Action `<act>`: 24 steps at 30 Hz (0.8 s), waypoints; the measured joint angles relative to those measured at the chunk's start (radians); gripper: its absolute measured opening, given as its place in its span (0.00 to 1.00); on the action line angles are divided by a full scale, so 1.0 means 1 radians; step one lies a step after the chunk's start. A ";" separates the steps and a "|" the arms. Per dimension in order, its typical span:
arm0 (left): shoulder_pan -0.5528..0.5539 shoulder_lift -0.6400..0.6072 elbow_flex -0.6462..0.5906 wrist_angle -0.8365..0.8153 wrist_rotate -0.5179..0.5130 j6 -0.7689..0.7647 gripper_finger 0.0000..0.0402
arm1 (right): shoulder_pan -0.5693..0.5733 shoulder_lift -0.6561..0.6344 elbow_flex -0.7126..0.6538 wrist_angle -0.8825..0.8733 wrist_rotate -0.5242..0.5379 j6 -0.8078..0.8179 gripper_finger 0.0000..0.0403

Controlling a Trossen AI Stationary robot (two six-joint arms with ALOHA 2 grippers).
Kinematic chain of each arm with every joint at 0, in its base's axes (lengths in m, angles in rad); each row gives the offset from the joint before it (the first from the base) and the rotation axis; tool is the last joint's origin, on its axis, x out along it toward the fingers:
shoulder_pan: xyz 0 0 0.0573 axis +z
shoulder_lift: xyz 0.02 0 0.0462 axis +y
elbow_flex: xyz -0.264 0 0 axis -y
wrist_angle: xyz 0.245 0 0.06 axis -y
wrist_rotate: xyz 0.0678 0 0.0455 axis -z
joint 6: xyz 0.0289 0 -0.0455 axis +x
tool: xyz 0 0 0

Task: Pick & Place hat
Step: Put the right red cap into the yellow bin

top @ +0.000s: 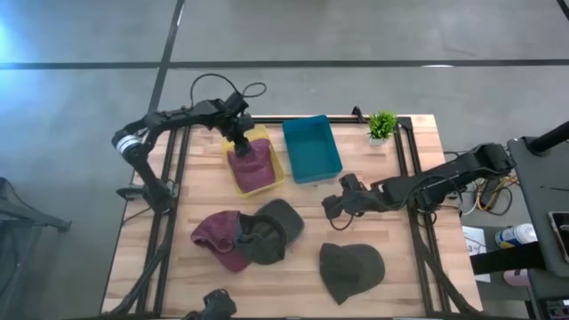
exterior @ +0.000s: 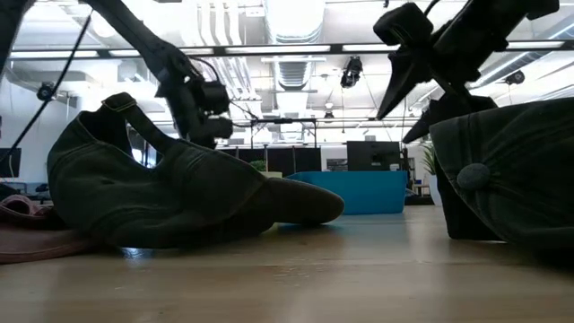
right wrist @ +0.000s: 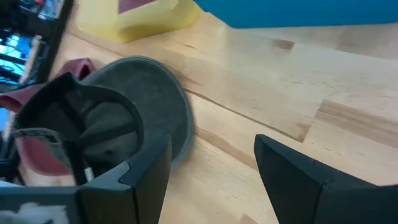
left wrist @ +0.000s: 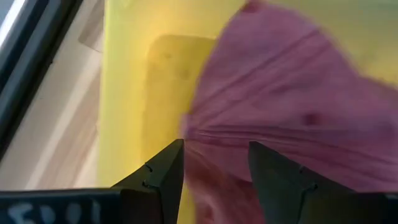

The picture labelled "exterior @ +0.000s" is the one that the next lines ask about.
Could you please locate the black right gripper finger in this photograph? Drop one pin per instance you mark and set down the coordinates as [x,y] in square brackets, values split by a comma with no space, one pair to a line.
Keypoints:
[403,76]
[432,116]

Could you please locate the dark green cap with button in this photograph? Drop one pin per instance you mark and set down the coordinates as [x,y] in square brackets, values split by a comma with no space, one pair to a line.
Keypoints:
[524,179]

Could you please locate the maroon cap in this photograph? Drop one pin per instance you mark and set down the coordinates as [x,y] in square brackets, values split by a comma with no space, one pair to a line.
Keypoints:
[27,238]

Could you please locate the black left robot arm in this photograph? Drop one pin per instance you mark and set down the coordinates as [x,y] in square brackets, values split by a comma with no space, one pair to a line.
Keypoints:
[143,42]

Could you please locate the green plant in white pot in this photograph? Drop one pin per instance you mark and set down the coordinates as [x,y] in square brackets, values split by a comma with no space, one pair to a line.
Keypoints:
[429,168]

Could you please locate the black ceiling spotlight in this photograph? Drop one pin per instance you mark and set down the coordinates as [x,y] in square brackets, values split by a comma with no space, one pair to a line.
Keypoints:
[515,77]
[45,91]

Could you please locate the large black monitor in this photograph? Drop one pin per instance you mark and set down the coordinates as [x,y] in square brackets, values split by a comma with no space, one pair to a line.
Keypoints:
[373,155]

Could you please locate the blue plastic bin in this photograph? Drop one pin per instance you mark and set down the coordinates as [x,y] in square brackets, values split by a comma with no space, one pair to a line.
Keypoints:
[359,190]

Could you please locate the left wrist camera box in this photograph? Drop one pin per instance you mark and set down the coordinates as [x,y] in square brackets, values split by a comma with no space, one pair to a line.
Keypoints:
[215,96]

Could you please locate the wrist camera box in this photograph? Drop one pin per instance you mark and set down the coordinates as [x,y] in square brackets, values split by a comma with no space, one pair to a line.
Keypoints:
[215,96]
[401,24]

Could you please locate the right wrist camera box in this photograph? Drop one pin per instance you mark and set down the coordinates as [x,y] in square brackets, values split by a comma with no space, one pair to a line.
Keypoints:
[401,24]

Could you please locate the black overhead camera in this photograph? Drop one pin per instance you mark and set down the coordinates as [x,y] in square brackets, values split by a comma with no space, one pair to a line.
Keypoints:
[352,72]

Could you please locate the black background rig frame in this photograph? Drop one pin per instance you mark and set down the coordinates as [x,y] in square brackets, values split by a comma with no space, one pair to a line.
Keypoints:
[282,121]

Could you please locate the silver ceiling duct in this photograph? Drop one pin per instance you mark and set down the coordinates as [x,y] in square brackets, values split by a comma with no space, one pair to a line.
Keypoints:
[293,27]

